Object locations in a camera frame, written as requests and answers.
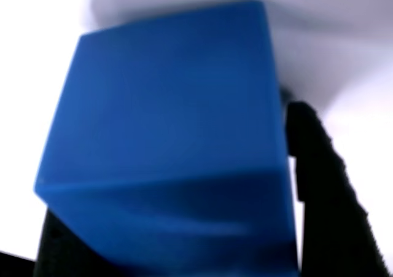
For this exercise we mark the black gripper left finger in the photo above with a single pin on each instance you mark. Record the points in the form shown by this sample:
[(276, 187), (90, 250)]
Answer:
[(53, 255)]

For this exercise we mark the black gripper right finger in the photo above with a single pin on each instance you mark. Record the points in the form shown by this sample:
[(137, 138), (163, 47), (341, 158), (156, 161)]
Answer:
[(331, 212)]

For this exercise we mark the blue block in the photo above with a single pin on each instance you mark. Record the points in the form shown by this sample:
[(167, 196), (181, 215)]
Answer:
[(169, 120)]

